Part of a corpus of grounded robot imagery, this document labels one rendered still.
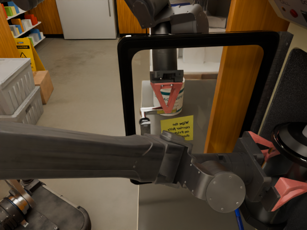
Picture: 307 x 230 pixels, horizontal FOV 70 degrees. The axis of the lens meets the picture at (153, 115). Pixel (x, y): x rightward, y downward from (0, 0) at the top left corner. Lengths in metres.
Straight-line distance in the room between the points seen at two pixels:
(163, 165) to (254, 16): 0.35
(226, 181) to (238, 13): 0.34
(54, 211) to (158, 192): 1.00
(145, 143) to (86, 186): 1.63
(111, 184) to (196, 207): 1.31
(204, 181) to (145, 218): 0.35
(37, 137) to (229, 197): 0.25
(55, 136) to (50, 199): 1.40
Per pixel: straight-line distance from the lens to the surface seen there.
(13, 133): 0.24
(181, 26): 0.47
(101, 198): 1.84
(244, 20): 0.53
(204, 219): 0.65
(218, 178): 0.32
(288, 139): 0.43
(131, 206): 1.77
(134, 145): 0.31
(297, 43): 0.48
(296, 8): 0.39
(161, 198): 0.67
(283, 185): 0.41
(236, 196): 0.34
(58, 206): 1.59
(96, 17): 5.20
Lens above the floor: 1.50
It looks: 36 degrees down
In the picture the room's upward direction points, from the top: straight up
